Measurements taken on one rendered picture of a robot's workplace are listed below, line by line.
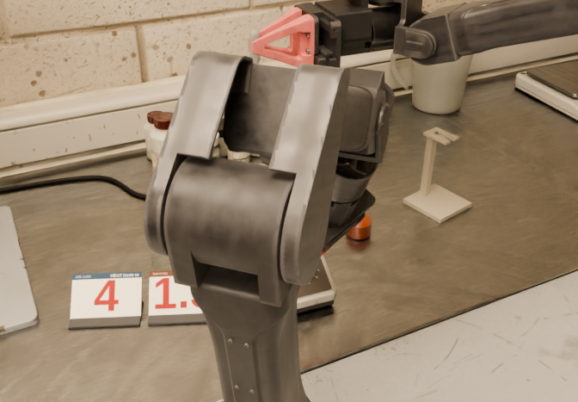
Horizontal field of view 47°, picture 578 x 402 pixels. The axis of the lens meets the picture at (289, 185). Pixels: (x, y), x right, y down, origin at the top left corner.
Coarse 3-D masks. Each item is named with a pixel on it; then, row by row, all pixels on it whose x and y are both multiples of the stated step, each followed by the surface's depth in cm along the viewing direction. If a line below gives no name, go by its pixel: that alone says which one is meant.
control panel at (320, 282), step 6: (318, 264) 88; (318, 270) 88; (324, 270) 88; (318, 276) 87; (324, 276) 87; (312, 282) 87; (318, 282) 87; (324, 282) 87; (300, 288) 86; (306, 288) 86; (312, 288) 86; (318, 288) 86; (324, 288) 87; (330, 288) 87; (300, 294) 86; (306, 294) 86
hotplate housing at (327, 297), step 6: (324, 258) 89; (324, 264) 88; (330, 276) 88; (330, 282) 87; (312, 294) 86; (318, 294) 86; (324, 294) 87; (330, 294) 87; (300, 300) 86; (306, 300) 86; (312, 300) 86; (318, 300) 87; (324, 300) 87; (330, 300) 88; (300, 306) 86; (306, 306) 87; (312, 306) 87; (318, 306) 88
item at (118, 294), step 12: (84, 288) 87; (96, 288) 87; (108, 288) 87; (120, 288) 87; (132, 288) 87; (84, 300) 86; (96, 300) 86; (108, 300) 86; (120, 300) 86; (132, 300) 86; (72, 312) 86; (84, 312) 86; (96, 312) 86
